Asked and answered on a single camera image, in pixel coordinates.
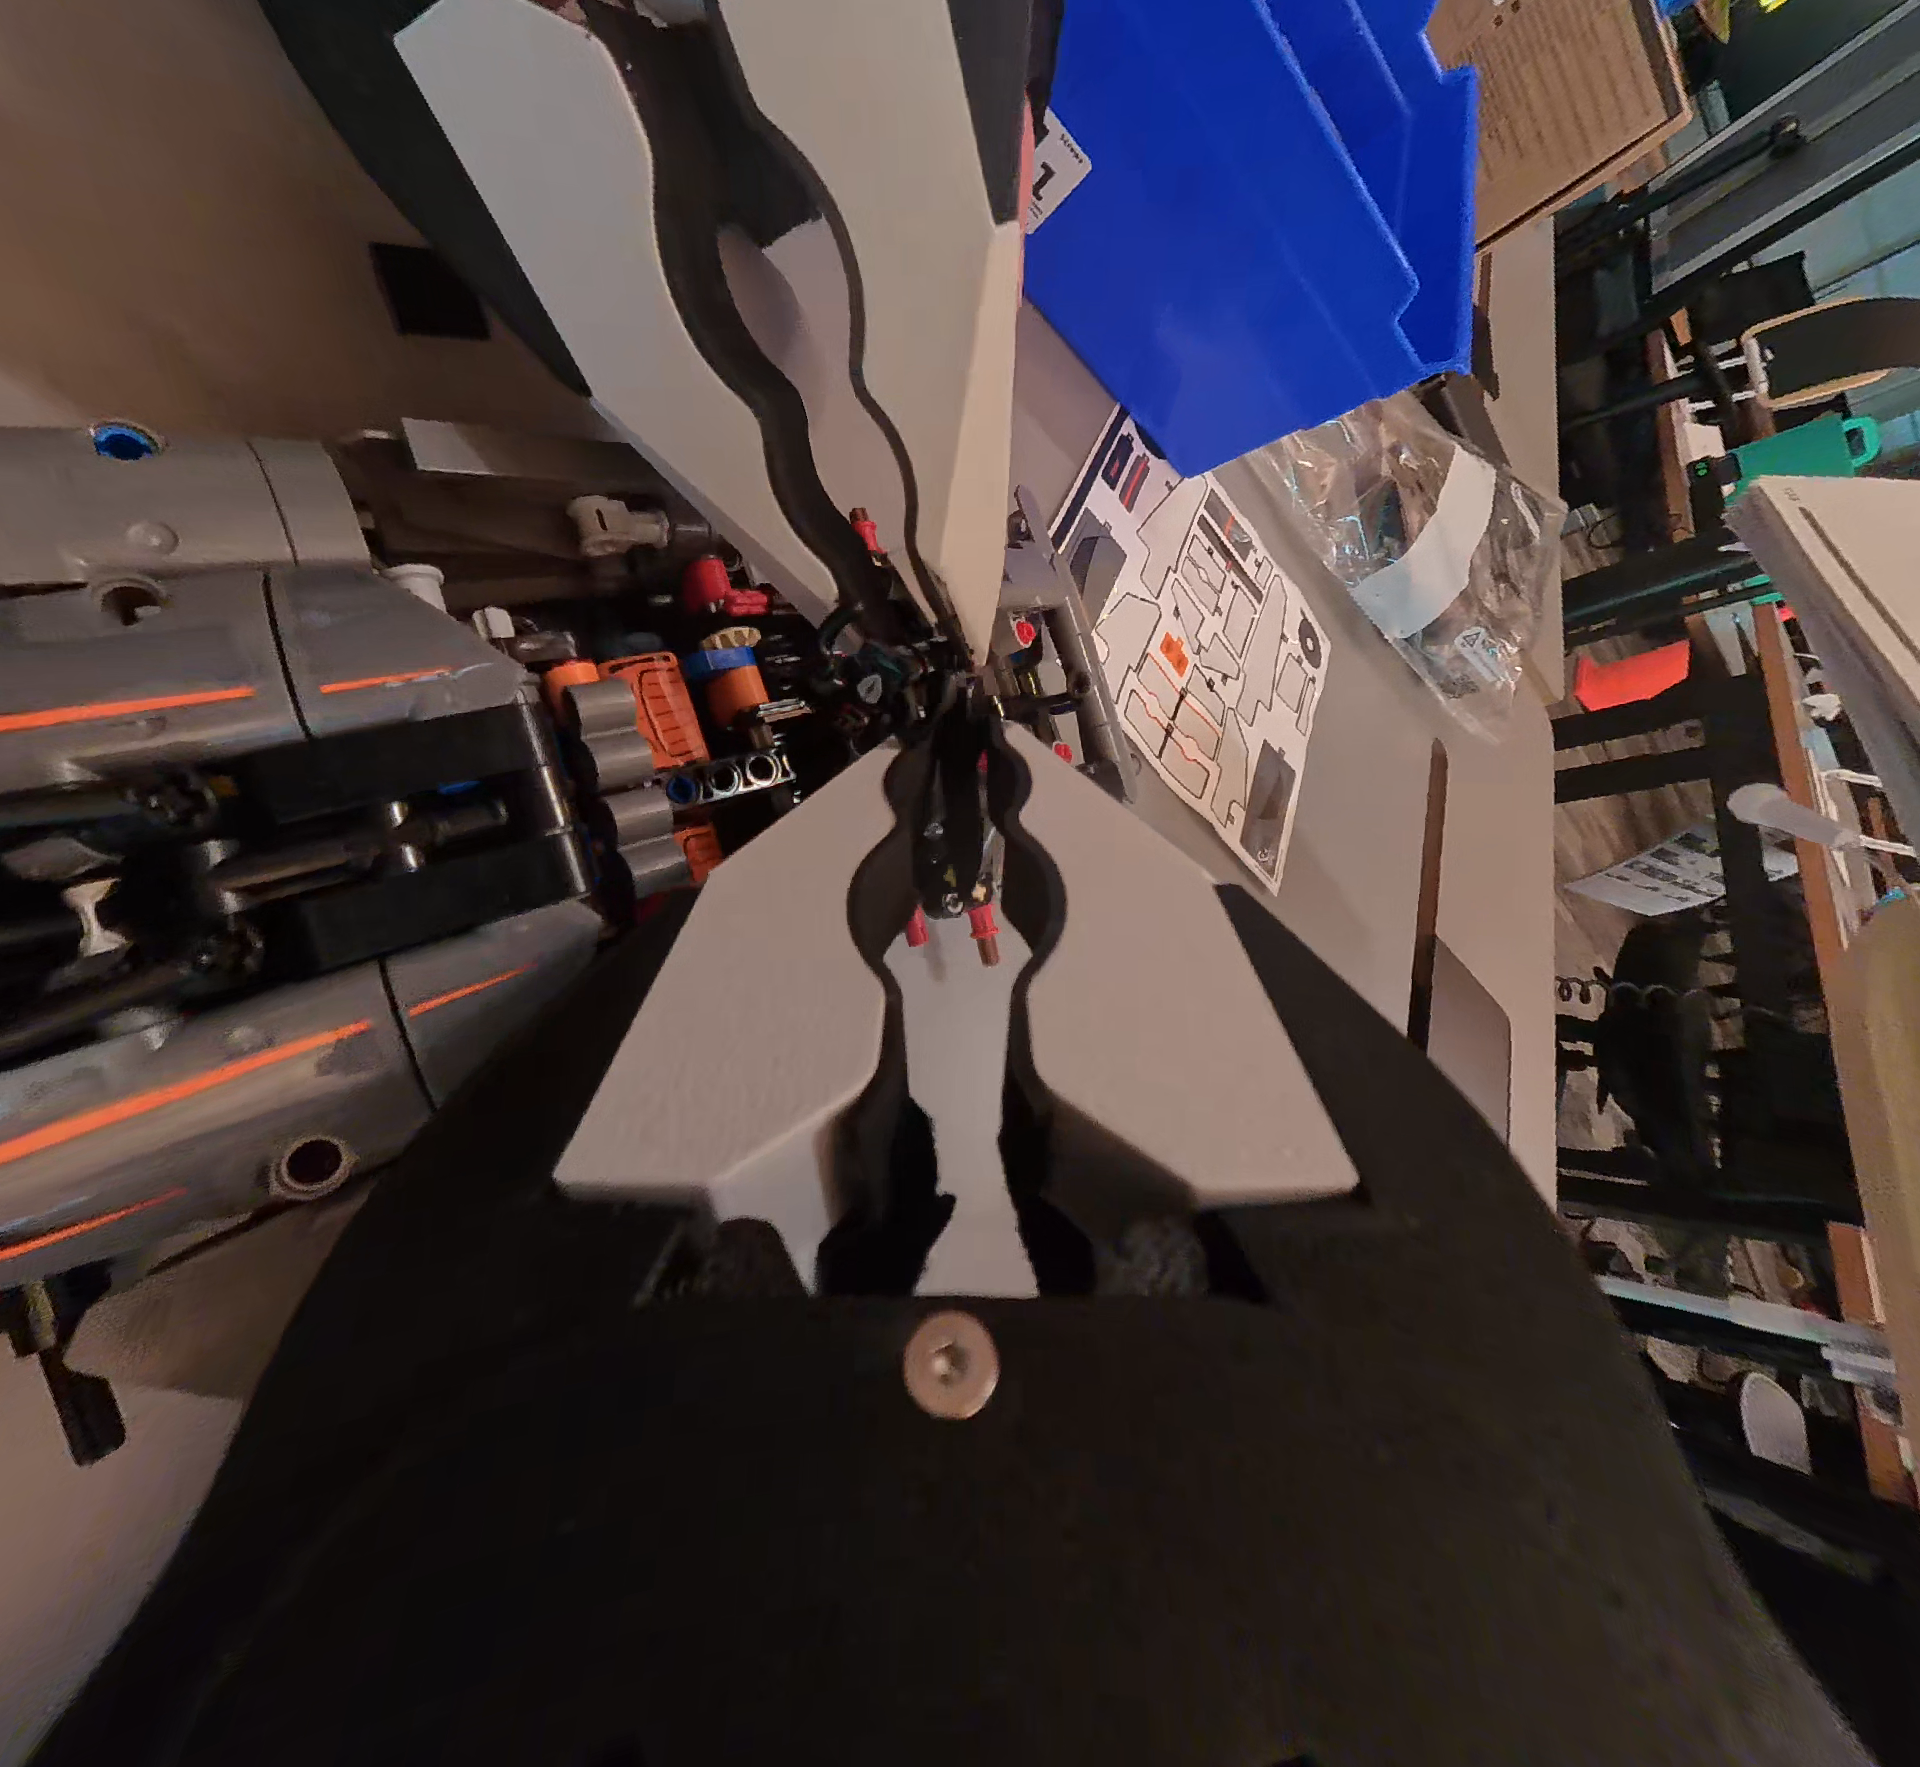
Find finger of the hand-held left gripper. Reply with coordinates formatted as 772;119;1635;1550
389;0;863;624
693;0;1033;652

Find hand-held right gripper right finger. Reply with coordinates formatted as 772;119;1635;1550
984;725;1362;1292

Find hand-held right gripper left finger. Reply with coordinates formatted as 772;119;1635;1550
549;725;954;1292

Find black lego steering wheel assembly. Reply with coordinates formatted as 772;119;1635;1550
882;687;1025;964

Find grey black lego car model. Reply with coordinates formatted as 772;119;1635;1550
0;414;1142;1468

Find lego sticker sheet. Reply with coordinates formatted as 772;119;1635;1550
1039;410;1334;901

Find clear bag of lego parts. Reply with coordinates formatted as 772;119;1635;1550
1247;395;1567;743

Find black square pad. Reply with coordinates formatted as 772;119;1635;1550
364;238;502;344

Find blue storage bin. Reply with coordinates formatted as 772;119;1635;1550
1019;0;1478;482

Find orange plastic object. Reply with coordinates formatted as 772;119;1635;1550
1571;639;1698;714

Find brown cardboard box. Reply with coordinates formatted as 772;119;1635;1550
1381;0;1698;245

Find open instruction booklet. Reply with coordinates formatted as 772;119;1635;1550
1727;472;1920;786

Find green plastic box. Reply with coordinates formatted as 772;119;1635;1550
1723;414;1881;490

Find grey desk cable flap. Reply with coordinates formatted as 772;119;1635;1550
1428;927;1513;1141

